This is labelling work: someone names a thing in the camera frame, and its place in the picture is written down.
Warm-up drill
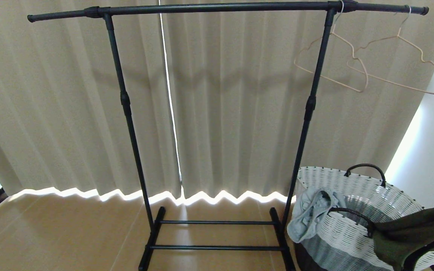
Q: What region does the beige curtain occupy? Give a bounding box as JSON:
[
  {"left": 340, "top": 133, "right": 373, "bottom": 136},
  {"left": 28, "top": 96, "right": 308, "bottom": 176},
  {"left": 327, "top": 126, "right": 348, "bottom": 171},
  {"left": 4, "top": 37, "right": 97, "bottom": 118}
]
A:
[{"left": 0, "top": 0, "right": 434, "bottom": 206}]

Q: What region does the white laundry basket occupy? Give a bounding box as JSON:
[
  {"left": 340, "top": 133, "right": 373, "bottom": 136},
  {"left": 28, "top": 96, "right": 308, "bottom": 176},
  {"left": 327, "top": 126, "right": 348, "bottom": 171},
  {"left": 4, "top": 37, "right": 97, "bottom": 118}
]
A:
[{"left": 292, "top": 163, "right": 434, "bottom": 271}]

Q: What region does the green printed t-shirt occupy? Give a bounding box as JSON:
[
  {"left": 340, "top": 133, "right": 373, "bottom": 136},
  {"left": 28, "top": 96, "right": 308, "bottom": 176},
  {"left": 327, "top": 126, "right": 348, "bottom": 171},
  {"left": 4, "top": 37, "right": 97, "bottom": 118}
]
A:
[{"left": 372, "top": 202, "right": 434, "bottom": 271}]

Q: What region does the pale grey garment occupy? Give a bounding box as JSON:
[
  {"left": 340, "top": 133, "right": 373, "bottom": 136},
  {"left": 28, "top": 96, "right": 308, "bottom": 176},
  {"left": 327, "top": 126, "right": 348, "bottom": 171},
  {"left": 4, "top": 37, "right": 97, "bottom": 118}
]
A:
[{"left": 287, "top": 187, "right": 347, "bottom": 244}]

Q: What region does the pink clothes hanger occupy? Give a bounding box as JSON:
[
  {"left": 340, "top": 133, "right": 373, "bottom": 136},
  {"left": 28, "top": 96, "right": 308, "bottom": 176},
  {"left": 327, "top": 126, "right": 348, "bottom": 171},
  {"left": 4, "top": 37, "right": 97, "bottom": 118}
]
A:
[
  {"left": 347, "top": 6, "right": 434, "bottom": 95},
  {"left": 294, "top": 1, "right": 369, "bottom": 93}
]

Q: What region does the black clothes rack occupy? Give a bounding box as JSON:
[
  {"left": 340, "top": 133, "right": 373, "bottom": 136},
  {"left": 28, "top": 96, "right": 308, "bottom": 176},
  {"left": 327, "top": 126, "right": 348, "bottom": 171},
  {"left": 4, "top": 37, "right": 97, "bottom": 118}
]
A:
[{"left": 28, "top": 0, "right": 429, "bottom": 271}]

